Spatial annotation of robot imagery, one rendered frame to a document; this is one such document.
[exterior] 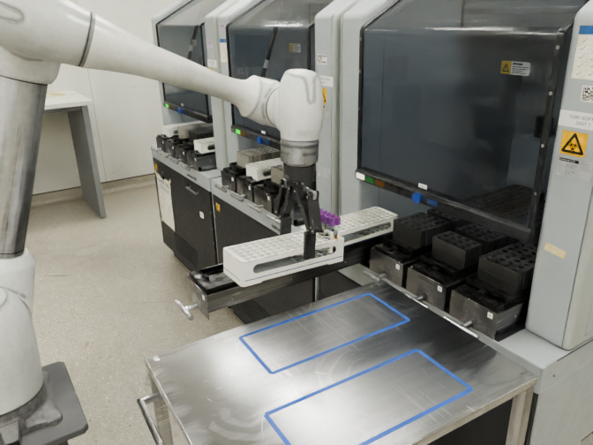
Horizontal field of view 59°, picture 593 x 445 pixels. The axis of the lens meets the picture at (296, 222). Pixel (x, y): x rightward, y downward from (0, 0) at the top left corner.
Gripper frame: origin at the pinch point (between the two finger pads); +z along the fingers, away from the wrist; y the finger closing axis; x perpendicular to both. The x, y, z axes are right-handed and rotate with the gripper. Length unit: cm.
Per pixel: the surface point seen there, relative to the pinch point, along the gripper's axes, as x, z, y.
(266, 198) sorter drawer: 30, 10, -65
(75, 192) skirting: 16, 85, -363
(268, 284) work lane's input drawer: -4.3, 13.4, -6.5
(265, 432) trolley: -34, 11, 42
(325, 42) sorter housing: 35, -46, -39
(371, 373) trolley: -10.0, 10.1, 40.3
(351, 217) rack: 30.1, 3.3, -15.1
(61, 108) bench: 3, 4, -301
